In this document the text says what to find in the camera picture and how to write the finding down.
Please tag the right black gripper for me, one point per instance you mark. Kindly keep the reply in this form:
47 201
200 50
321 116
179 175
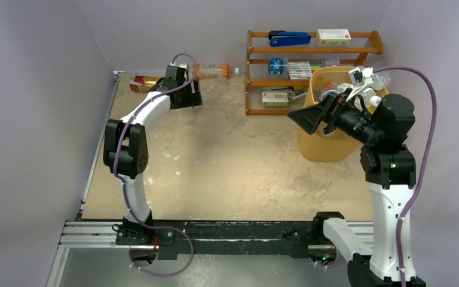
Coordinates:
330 118

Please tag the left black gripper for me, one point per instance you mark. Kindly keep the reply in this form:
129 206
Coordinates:
193 100

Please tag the yellow plastic bin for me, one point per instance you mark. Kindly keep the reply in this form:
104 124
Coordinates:
335 146

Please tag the white label bottle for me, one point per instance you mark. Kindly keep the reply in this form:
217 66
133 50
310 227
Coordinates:
370 98

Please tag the green label bottle green cap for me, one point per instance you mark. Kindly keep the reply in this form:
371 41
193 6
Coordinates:
380 80

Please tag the red label bottle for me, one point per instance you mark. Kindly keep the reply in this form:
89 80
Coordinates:
328 88

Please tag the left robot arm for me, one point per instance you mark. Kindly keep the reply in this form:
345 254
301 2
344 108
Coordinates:
125 148

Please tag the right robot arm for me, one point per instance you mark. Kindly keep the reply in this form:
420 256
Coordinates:
390 171

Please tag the orange label bottle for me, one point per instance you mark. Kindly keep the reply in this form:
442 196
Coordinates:
224 71

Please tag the white box lower shelf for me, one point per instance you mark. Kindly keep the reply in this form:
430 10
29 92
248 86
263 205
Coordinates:
275 99

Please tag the coloured marker pack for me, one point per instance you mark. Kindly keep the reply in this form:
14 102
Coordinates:
302 70

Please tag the brown tea bottle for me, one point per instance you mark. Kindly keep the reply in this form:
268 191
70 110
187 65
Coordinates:
141 83

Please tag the small clear jar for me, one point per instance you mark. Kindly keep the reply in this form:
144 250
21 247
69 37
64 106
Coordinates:
330 62

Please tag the wooden shelf rack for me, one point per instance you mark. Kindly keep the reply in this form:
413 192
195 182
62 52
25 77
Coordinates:
259 52

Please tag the blue tape roll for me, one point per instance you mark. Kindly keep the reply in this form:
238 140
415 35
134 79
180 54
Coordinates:
278 66

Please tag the white green box top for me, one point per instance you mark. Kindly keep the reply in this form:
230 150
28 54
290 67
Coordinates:
333 37

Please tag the blue stapler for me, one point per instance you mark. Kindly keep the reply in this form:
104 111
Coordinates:
282 38

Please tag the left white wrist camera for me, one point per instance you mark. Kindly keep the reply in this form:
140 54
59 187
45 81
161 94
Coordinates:
185 66

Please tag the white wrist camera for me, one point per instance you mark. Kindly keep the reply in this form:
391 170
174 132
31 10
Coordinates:
361 78
185 66

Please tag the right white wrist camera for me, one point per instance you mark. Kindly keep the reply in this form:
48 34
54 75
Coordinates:
361 78

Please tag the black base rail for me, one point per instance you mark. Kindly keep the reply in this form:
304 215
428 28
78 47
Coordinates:
169 238

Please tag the aluminium frame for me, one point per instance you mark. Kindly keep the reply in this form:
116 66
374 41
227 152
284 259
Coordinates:
215 162

